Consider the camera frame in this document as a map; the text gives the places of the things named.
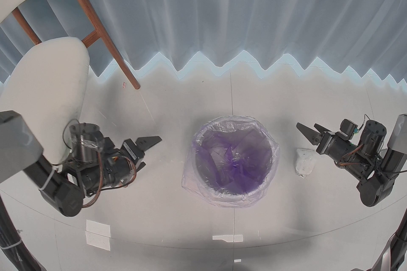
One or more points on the white trash bin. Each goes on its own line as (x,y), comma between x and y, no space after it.
(198,165)

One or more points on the purple plastic bag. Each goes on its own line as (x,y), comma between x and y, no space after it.
(235,165)

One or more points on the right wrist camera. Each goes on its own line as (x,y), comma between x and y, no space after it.
(348,126)

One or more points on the white cushioned wooden chair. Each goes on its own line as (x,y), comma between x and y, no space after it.
(47,79)

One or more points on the crumpled white paper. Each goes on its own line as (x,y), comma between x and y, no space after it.
(305,163)

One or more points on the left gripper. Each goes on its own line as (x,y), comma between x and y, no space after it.
(135,155)

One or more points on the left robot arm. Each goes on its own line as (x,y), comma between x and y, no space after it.
(19,142)

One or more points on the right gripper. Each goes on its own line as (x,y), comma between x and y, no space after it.
(345,152)

